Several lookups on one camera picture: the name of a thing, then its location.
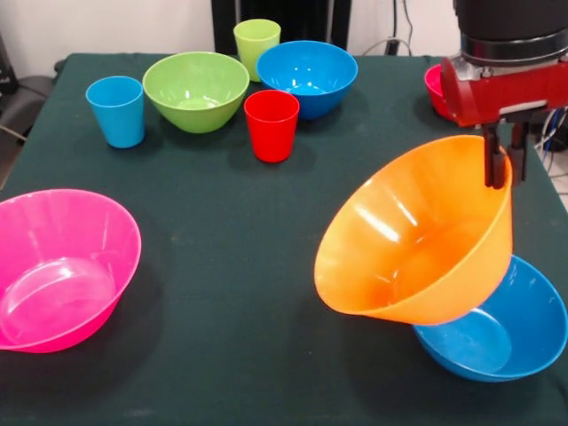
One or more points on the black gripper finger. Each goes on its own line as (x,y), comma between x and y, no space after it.
(493,155)
(519,155)

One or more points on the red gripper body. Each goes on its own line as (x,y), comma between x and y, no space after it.
(501,95)

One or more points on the orange bowl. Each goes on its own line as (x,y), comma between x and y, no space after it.
(399,248)

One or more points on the small pink-red bowl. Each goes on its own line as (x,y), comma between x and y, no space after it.
(435,93)

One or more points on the blue bowl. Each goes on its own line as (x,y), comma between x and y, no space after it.
(523,324)
(310,66)

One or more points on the red cup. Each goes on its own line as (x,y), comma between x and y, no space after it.
(271,128)

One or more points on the green cup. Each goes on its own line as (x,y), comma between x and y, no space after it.
(255,42)

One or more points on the dark green tablecloth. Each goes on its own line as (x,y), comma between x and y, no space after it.
(222,244)

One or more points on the green bowl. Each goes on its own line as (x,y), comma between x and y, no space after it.
(195,97)

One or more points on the blue cup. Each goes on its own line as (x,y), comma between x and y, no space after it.
(117,120)

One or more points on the large pink bowl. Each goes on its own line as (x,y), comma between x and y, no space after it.
(66,275)

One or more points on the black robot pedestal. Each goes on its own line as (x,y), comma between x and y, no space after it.
(306,20)

